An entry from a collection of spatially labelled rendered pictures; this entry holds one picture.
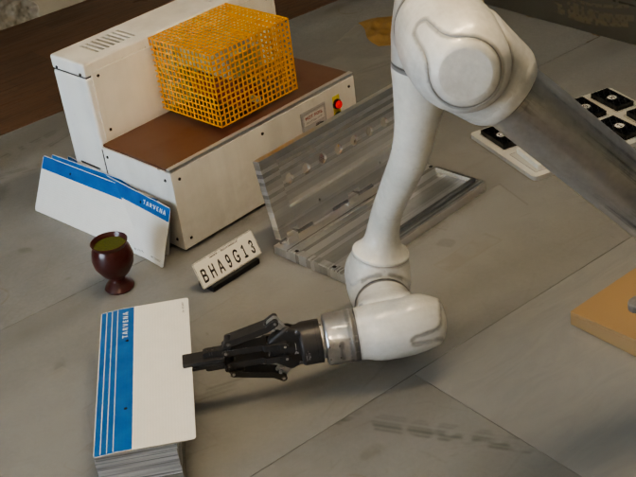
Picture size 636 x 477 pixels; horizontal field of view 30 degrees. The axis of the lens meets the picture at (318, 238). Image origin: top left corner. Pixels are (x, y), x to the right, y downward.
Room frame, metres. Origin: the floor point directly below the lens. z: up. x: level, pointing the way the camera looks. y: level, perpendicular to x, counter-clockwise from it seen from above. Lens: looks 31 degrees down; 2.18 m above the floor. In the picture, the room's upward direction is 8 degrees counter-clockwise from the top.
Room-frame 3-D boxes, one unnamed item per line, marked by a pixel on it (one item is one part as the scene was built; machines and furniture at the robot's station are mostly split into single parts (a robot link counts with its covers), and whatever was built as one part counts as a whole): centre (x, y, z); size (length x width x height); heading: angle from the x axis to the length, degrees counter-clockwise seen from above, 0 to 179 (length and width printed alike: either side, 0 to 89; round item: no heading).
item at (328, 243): (2.16, -0.14, 0.92); 0.44 x 0.21 x 0.04; 132
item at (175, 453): (1.62, 0.33, 0.95); 0.40 x 0.13 x 0.09; 3
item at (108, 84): (2.54, 0.13, 1.09); 0.75 x 0.40 x 0.38; 132
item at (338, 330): (1.64, -0.01, 0.99); 0.09 x 0.06 x 0.09; 3
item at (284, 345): (1.63, 0.13, 1.01); 0.11 x 0.04 x 0.01; 93
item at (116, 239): (2.04, 0.41, 0.96); 0.09 x 0.09 x 0.11
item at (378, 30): (3.23, -0.30, 0.91); 0.22 x 0.18 x 0.02; 12
